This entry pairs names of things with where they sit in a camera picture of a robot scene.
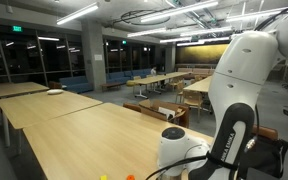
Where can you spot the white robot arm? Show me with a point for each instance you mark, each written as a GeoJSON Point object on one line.
{"type": "Point", "coordinates": [233, 92]}

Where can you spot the open cardboard box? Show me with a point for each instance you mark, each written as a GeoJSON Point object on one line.
{"type": "Point", "coordinates": [166, 111]}

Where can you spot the blue sofa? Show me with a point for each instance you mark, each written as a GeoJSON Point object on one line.
{"type": "Point", "coordinates": [77, 84]}

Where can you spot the orange disc far left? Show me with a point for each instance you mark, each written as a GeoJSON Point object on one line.
{"type": "Point", "coordinates": [130, 177]}

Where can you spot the white plate on far table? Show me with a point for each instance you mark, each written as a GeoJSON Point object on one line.
{"type": "Point", "coordinates": [54, 91]}

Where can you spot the yellow block left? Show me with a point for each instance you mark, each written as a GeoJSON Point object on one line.
{"type": "Point", "coordinates": [103, 177]}

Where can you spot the brown chair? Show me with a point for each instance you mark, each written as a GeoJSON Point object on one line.
{"type": "Point", "coordinates": [265, 132]}

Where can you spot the black bag on chair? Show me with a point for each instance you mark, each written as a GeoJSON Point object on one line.
{"type": "Point", "coordinates": [266, 156]}

